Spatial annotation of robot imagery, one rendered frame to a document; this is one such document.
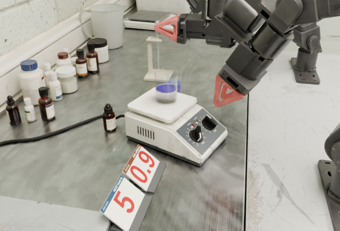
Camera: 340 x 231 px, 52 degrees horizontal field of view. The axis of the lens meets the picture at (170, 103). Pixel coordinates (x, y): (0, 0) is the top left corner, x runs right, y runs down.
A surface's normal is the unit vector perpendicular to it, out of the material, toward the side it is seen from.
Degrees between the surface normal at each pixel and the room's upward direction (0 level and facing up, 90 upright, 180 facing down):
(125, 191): 40
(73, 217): 0
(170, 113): 0
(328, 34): 90
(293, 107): 0
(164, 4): 93
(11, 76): 90
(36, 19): 90
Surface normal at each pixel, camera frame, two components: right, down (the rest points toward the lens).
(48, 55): 0.98, 0.10
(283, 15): -0.65, 0.36
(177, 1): -0.22, 0.51
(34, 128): 0.00, -0.88
